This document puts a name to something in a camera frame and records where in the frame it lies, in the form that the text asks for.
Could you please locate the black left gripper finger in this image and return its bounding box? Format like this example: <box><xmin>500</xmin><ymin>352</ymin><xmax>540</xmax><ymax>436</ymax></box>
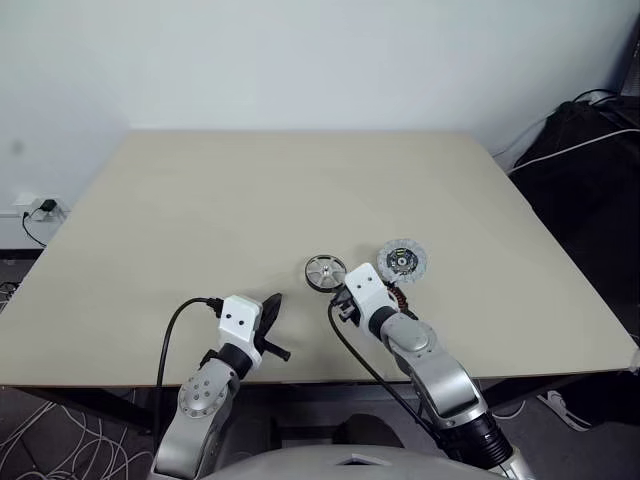
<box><xmin>262</xmin><ymin>292</ymin><xmax>284</xmax><ymax>328</ymax></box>

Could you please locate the white cable over bag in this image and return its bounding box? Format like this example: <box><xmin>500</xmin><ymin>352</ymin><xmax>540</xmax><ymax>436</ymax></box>
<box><xmin>504</xmin><ymin>128</ymin><xmax>640</xmax><ymax>175</ymax></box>

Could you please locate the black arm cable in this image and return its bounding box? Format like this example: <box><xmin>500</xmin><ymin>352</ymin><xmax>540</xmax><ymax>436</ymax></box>
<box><xmin>155</xmin><ymin>297</ymin><xmax>225</xmax><ymax>446</ymax></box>
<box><xmin>327</xmin><ymin>302</ymin><xmax>461</xmax><ymax>459</ymax></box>

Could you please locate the large black bag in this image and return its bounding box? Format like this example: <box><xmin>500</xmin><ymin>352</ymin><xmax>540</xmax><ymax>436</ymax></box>
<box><xmin>507</xmin><ymin>97</ymin><xmax>640</xmax><ymax>304</ymax></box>

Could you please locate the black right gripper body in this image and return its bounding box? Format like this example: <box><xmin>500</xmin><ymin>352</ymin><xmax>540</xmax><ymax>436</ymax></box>
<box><xmin>329</xmin><ymin>287</ymin><xmax>360</xmax><ymax>327</ymax></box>

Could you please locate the dark rounded shape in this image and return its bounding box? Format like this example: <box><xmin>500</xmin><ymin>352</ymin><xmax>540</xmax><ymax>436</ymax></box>
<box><xmin>332</xmin><ymin>413</ymin><xmax>406</xmax><ymax>450</ymax></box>

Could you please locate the white wall power socket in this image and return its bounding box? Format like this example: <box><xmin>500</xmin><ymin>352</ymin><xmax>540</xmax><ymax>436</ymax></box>
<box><xmin>13</xmin><ymin>192</ymin><xmax>70</xmax><ymax>222</ymax></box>

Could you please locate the white floor power strip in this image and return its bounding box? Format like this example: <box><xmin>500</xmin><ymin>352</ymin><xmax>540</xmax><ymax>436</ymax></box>
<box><xmin>537</xmin><ymin>389</ymin><xmax>595</xmax><ymax>434</ymax></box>

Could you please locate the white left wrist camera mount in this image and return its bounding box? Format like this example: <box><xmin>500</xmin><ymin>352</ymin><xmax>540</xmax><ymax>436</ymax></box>
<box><xmin>218</xmin><ymin>294</ymin><xmax>265</xmax><ymax>362</ymax></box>

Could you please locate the tangle of white floor cables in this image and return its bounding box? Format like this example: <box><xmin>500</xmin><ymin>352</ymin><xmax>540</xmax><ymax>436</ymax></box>
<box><xmin>0</xmin><ymin>394</ymin><xmax>154</xmax><ymax>480</ymax></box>

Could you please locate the silver spoked rotor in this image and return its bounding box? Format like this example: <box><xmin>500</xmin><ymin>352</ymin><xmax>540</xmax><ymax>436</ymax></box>
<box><xmin>303</xmin><ymin>253</ymin><xmax>347</xmax><ymax>292</ymax></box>

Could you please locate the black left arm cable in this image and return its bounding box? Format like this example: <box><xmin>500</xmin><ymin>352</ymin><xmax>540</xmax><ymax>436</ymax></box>
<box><xmin>155</xmin><ymin>297</ymin><xmax>225</xmax><ymax>446</ymax></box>

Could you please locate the black cable loop behind bag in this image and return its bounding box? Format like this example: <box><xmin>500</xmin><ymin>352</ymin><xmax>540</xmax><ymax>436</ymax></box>
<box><xmin>572</xmin><ymin>88</ymin><xmax>617</xmax><ymax>107</ymax></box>

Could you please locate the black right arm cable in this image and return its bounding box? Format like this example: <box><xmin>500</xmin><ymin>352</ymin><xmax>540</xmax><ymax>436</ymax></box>
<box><xmin>327</xmin><ymin>302</ymin><xmax>461</xmax><ymax>459</ymax></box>

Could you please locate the grey robot torso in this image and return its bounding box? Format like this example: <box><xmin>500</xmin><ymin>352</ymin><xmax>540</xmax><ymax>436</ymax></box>
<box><xmin>199</xmin><ymin>447</ymin><xmax>501</xmax><ymax>480</ymax></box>

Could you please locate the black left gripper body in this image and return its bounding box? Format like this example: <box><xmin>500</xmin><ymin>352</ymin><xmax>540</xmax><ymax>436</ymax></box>
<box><xmin>254</xmin><ymin>312</ymin><xmax>292</xmax><ymax>363</ymax></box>

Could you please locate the thin black adapter cable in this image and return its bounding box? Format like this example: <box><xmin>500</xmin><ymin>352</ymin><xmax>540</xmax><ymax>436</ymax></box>
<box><xmin>20</xmin><ymin>209</ymin><xmax>47</xmax><ymax>249</ymax></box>

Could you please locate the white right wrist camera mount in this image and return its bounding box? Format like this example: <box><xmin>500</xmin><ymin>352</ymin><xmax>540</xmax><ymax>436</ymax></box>
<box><xmin>344</xmin><ymin>263</ymin><xmax>396</xmax><ymax>329</ymax></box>

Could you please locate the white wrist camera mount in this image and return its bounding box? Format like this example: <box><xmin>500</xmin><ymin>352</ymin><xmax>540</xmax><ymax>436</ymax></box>
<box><xmin>344</xmin><ymin>263</ymin><xmax>396</xmax><ymax>329</ymax></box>
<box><xmin>218</xmin><ymin>294</ymin><xmax>265</xmax><ymax>362</ymax></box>

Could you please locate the dark electronic device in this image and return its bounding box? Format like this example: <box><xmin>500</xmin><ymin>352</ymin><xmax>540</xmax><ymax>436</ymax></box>
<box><xmin>617</xmin><ymin>19</ymin><xmax>640</xmax><ymax>97</ymax></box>

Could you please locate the black table frame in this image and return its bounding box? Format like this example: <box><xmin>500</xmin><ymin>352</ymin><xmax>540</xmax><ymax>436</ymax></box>
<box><xmin>0</xmin><ymin>372</ymin><xmax>626</xmax><ymax>437</ymax></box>

